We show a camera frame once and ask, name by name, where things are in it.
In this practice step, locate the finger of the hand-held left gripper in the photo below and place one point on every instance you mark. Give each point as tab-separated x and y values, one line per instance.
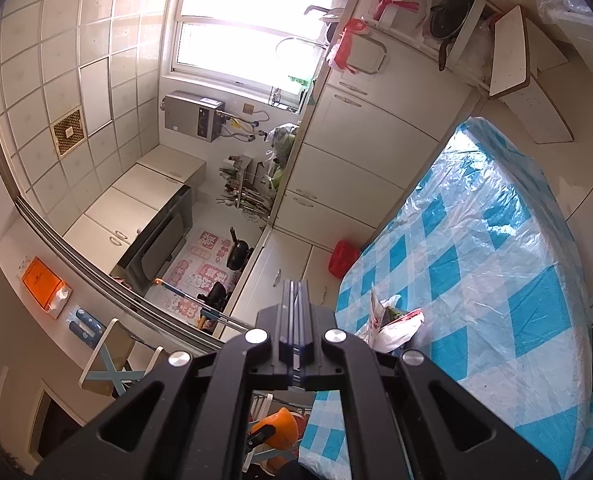
259	436

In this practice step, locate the brown vent grille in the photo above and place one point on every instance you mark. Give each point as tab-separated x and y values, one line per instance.
69	132

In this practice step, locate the bag of green vegetables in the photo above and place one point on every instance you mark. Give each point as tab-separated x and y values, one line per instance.
282	150

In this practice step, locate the grey water heater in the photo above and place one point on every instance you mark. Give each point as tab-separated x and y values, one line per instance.
191	115

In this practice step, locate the blue checkered tablecloth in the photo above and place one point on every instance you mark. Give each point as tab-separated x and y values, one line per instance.
476	260

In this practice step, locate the white kitchen cabinets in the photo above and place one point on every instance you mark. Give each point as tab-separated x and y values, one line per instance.
136	195
356	150

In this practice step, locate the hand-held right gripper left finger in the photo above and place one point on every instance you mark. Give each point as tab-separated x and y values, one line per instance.
291	335

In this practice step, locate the blue white drying rack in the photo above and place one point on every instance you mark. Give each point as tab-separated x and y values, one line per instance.
114	345

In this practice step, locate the red ribbon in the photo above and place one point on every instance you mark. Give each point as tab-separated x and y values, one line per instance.
394	6

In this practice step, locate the kitchen utensil rack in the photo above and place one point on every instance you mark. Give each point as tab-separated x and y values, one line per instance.
244	190

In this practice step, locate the white lower kitchen cabinets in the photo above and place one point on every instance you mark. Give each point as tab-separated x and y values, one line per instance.
356	150

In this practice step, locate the white plastic bag red print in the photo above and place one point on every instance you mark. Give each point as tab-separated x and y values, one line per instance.
396	332

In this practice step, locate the white cutting board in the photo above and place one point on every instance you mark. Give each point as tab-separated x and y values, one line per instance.
366	55

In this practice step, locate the black frying pan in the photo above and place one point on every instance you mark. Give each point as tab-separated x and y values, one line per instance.
237	255

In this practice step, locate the white upper kitchen cabinets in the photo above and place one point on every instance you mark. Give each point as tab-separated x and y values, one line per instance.
136	195

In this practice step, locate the dark pan with lid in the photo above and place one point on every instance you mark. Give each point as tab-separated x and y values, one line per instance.
449	17

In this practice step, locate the hanging red plastic bag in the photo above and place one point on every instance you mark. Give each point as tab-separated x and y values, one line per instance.
346	45

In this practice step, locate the window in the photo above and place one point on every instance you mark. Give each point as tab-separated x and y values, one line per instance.
246	25

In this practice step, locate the white wooden stool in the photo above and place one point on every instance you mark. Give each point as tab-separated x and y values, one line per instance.
508	50

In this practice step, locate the black wok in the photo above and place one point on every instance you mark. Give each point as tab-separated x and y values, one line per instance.
216	295

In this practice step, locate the orange tissue box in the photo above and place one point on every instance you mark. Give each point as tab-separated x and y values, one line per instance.
44	282

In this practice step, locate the metal sliding door frame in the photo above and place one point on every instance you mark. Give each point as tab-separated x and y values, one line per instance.
51	240

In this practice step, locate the steel range hood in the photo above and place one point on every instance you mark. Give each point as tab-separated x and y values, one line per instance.
156	245

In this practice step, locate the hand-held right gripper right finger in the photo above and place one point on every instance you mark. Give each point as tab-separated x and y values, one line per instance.
305	335

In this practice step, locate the blue white wall holder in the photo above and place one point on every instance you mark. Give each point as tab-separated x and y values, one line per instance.
86	327

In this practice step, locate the round orange peel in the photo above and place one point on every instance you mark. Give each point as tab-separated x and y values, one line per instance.
282	427

